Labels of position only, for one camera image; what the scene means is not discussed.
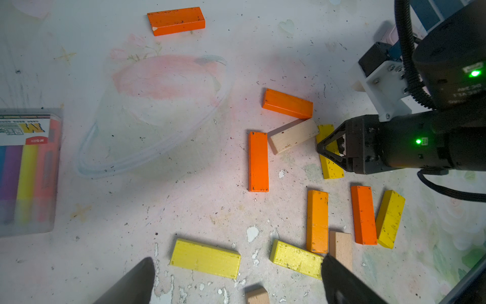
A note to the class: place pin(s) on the natural wood block centre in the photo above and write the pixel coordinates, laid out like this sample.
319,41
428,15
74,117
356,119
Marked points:
291,135

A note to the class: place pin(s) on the pink eraser box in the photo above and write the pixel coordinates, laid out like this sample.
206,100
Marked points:
386,33

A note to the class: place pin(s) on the natural wood block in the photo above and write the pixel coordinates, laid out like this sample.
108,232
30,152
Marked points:
291,135
340,247
258,296

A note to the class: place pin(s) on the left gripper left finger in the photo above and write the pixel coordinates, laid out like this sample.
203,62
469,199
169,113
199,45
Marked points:
136,286

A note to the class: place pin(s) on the clear plastic lid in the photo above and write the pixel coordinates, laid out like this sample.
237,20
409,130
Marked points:
151,107

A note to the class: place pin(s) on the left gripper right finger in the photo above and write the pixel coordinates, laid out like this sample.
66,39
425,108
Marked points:
342,286

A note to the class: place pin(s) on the yellow block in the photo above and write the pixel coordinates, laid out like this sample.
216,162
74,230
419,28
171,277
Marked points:
205,258
389,218
329,168
296,259

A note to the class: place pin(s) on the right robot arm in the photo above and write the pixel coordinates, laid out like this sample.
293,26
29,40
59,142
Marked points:
430,99

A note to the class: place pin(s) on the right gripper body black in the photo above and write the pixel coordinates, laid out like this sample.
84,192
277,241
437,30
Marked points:
408,141

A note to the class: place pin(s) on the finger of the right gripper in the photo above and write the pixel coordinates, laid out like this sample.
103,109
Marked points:
337,159
338,135

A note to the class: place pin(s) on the natural wood block left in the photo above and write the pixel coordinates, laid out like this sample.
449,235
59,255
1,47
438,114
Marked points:
258,296

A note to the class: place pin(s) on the light orange block centre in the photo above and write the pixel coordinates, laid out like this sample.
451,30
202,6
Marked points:
317,226

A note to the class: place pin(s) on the chalk box coloured sticks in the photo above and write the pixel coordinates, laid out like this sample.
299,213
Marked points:
30,149

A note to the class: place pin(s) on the natural wood block lower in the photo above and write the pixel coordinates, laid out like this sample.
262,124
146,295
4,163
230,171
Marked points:
340,247

